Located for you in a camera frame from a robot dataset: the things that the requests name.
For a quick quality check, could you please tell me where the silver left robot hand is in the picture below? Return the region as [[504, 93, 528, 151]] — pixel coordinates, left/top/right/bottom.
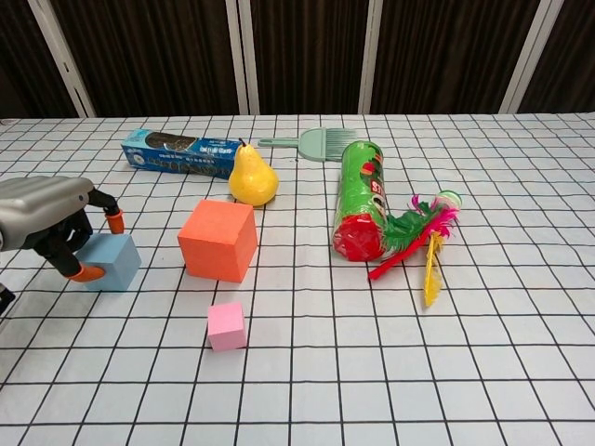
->
[[0, 176, 126, 283]]

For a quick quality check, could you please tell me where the light blue foam cube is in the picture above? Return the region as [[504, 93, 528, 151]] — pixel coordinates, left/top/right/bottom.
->
[[81, 231, 142, 293]]

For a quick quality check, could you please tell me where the small pink foam cube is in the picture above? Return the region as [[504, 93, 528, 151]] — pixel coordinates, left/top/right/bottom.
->
[[206, 301, 248, 352]]

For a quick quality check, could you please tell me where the orange foam cube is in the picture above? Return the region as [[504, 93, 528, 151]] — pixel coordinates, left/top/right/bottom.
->
[[177, 198, 258, 284]]

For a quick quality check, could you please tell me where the blue cookie box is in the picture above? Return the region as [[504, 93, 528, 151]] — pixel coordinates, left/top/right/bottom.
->
[[121, 128, 243, 181]]

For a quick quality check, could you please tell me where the dark pleated screen fabric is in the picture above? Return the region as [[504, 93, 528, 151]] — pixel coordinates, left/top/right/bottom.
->
[[0, 0, 595, 120]]

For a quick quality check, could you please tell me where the yellow toy pear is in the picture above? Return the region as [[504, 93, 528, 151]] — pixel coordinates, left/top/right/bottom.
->
[[227, 137, 281, 208]]

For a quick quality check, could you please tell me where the green plastic dustpan comb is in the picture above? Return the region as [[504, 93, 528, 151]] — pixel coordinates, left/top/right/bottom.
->
[[258, 127, 362, 164]]

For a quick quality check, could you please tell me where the green chips can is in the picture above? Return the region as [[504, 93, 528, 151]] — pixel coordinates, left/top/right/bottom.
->
[[331, 140, 390, 263]]

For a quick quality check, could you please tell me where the colourful feather shuttlecock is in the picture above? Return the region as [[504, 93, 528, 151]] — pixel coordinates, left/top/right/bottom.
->
[[367, 189, 464, 308]]

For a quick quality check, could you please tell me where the white black-grid tablecloth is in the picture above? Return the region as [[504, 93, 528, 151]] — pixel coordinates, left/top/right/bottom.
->
[[0, 111, 595, 446]]

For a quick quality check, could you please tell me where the white screen frame post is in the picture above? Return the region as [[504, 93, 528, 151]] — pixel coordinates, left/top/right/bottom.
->
[[224, 0, 260, 115], [498, 0, 559, 114], [359, 0, 389, 114], [28, 0, 97, 118]]

